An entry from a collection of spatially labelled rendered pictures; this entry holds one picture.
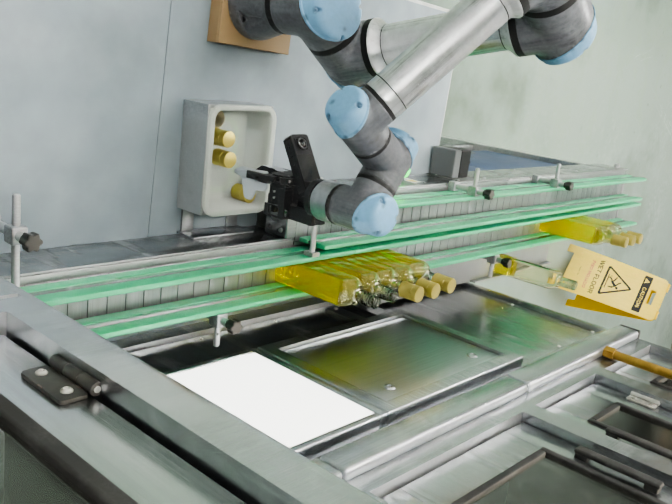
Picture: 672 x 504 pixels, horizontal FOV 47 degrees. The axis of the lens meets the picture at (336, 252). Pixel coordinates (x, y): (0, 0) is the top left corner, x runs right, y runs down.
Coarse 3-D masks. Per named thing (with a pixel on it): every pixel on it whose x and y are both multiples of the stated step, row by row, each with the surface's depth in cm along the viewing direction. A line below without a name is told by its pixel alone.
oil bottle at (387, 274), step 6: (342, 258) 170; (348, 258) 171; (354, 258) 171; (360, 258) 172; (360, 264) 167; (366, 264) 168; (372, 264) 168; (378, 264) 168; (372, 270) 164; (378, 270) 164; (384, 270) 165; (390, 270) 165; (384, 276) 163; (390, 276) 164; (396, 276) 165; (384, 282) 163; (390, 282) 163
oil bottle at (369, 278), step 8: (328, 264) 165; (336, 264) 164; (344, 264) 165; (352, 264) 166; (352, 272) 161; (360, 272) 161; (368, 272) 161; (368, 280) 159; (376, 280) 160; (368, 288) 159
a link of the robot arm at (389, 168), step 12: (396, 132) 136; (396, 144) 133; (408, 144) 136; (384, 156) 132; (396, 156) 134; (408, 156) 137; (372, 168) 134; (384, 168) 134; (396, 168) 135; (408, 168) 138; (384, 180) 134; (396, 180) 136
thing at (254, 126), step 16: (224, 112) 161; (240, 112) 164; (256, 112) 163; (272, 112) 161; (208, 128) 150; (224, 128) 162; (240, 128) 165; (256, 128) 164; (272, 128) 162; (208, 144) 151; (240, 144) 166; (256, 144) 165; (272, 144) 163; (208, 160) 152; (240, 160) 167; (256, 160) 166; (272, 160) 164; (208, 176) 153; (224, 176) 165; (240, 176) 168; (208, 192) 154; (224, 192) 166; (256, 192) 167; (208, 208) 155; (224, 208) 159; (240, 208) 162; (256, 208) 164
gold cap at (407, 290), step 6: (402, 282) 162; (408, 282) 162; (402, 288) 161; (408, 288) 160; (414, 288) 160; (420, 288) 160; (402, 294) 161; (408, 294) 160; (414, 294) 159; (420, 294) 160; (414, 300) 160; (420, 300) 161
